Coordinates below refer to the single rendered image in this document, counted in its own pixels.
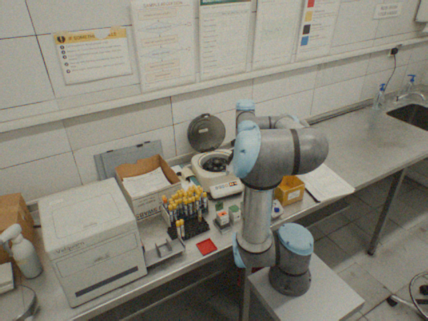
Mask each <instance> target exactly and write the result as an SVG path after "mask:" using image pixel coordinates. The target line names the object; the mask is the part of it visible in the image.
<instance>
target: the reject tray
mask: <svg viewBox="0 0 428 321"><path fill-rule="evenodd" d="M196 246H197V247H198V249H199V251H200V252H201V253H202V254H203V255H206V254H208V253H212V252H214V251H216V250H218V248H217V247H216V245H215V244H214V243H213V242H212V240H211V238H209V239H206V240H204V241H202V242H200V243H197V244H196Z"/></svg>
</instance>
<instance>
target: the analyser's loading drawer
mask: <svg viewBox="0 0 428 321"><path fill-rule="evenodd" d="M155 245H156V247H155V248H153V249H150V250H148V251H146V252H145V253H144V258H145V262H146V266H149V265H151V264H154V263H156V262H158V261H160V260H162V259H165V258H167V257H169V256H172V255H174V254H176V253H178V252H180V251H183V250H184V251H187V250H186V245H185V243H184V242H183V240H182V239H181V237H180V235H178V239H176V240H173V241H171V242H169V241H168V239H166V243H164V244H162V245H157V244H155ZM164 249H165V251H164Z"/></svg>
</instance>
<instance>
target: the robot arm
mask: <svg viewBox="0 0 428 321"><path fill-rule="evenodd" d="M255 109H256V108H255V102H254V101H253V100H251V99H240V100H238V101H237V103H236V127H235V135H236V139H233V140H232V141H231V145H232V146H234V147H235V148H234V151H233V152H232V153H231V154H230V155H229V158H228V161H227V168H226V175H227V176H228V175H229V173H232V174H233V173H234V175H235V176H236V177H239V179H240V181H241V182H242V184H243V185H244V191H243V220H242V226H241V227H240V228H239V230H238V232H236V233H233V235H232V239H233V252H234V257H235V263H236V265H237V266H238V267H240V268H255V267H270V274H269V281H270V284H271V285H272V287H273V288H274V289H275V290H276V291H277V292H279V293H281V294H283V295H285V296H290V297H296V296H301V295H303V294H305V293H306V292H307V291H308V290H309V288H310V284H311V281H312V276H311V273H310V268H309V264H310V258H311V255H312V251H313V238H312V235H311V234H310V232H309V231H308V230H307V229H304V228H303V227H302V226H301V225H297V224H294V223H287V224H284V225H282V226H281V227H280V228H279V229H278V231H271V229H270V225H271V219H272V210H273V205H274V196H275V191H276V187H278V186H279V185H280V183H281V182H282V178H283V176H295V175H305V174H308V173H310V172H312V171H314V170H316V169H317V168H318V167H319V166H320V165H321V164H322V163H323V162H324V161H325V159H326V157H327V155H328V147H329V146H328V141H327V139H326V137H325V136H324V135H323V134H322V133H321V132H320V131H319V130H316V129H315V128H312V127H305V126H302V125H301V124H300V120H299V118H298V117H297V116H291V115H286V116H256V115H255Z"/></svg>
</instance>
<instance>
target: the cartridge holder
mask: <svg viewBox="0 0 428 321"><path fill-rule="evenodd" d="M213 223H214V224H215V226H216V227H217V228H218V230H220V232H221V233H222V235H223V234H225V233H228V232H230V231H233V228H232V226H231V222H229V223H226V224H224V225H221V224H220V223H219V222H218V220H217V218H216V219H214V220H213Z"/></svg>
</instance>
